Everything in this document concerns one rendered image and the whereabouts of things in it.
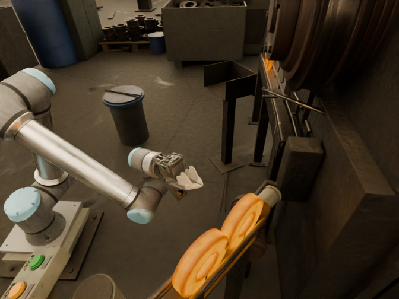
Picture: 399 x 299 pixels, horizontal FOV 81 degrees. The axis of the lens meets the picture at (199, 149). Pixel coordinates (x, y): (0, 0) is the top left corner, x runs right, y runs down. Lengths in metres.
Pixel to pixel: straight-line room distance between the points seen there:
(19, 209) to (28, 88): 0.59
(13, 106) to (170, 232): 0.99
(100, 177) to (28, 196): 0.56
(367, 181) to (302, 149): 0.21
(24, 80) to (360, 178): 1.00
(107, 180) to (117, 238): 0.71
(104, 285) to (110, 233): 0.75
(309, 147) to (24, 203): 1.21
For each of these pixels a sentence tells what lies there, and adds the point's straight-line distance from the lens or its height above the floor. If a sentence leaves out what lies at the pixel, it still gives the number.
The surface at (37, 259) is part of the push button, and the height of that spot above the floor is 0.61.
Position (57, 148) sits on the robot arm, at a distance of 0.88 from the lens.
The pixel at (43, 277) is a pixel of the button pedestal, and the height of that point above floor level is 0.61.
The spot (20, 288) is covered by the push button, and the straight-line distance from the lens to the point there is 0.84.
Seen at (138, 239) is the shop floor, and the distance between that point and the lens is 1.49.
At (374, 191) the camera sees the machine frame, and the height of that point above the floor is 0.87.
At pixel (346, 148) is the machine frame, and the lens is 0.69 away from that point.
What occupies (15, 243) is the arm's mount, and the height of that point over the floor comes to 0.15.
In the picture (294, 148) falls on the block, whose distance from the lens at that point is 0.76.
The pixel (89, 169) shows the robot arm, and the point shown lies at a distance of 0.87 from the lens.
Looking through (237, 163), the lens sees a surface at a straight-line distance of 1.82.
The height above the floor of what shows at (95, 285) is 0.52.
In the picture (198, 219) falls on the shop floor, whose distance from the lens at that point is 1.51.
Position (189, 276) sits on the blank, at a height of 0.77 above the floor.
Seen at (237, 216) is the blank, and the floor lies 0.78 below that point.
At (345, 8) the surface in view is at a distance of 0.66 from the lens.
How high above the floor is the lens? 1.26
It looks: 40 degrees down
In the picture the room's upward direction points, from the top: 3 degrees counter-clockwise
